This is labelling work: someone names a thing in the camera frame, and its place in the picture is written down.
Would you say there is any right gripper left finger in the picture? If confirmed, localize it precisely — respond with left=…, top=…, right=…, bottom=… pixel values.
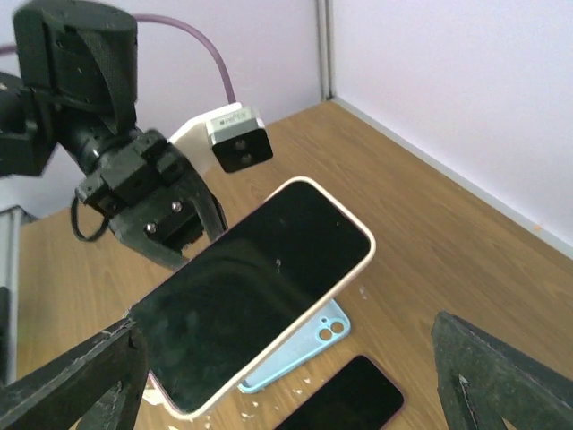
left=1, top=318, right=150, bottom=429

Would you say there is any purple smartphone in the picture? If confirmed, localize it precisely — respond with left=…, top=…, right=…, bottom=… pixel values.
left=277, top=356, right=405, bottom=430

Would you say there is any left aluminium frame post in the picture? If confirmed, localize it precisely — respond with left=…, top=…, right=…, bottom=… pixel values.
left=314, top=0, right=336, bottom=101

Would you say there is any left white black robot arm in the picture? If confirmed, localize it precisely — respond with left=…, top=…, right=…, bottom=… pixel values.
left=1, top=1, right=227, bottom=269

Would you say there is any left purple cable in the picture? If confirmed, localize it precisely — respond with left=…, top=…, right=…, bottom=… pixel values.
left=0, top=13, right=240, bottom=105

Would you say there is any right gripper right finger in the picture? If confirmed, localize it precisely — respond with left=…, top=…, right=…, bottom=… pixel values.
left=432, top=311, right=572, bottom=429

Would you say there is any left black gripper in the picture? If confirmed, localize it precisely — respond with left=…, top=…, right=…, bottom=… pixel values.
left=75, top=129, right=228, bottom=270

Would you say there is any light blue phone case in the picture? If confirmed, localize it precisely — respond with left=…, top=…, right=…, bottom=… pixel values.
left=238, top=300, right=351, bottom=394

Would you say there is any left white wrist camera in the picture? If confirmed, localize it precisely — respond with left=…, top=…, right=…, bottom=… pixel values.
left=169, top=102, right=273, bottom=176

